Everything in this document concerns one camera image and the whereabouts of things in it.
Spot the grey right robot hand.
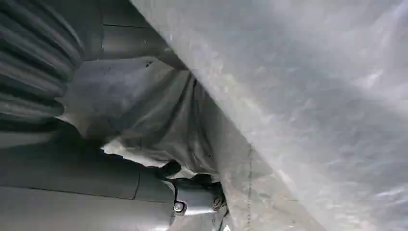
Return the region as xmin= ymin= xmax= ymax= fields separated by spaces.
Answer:
xmin=0 ymin=0 xmax=229 ymax=231

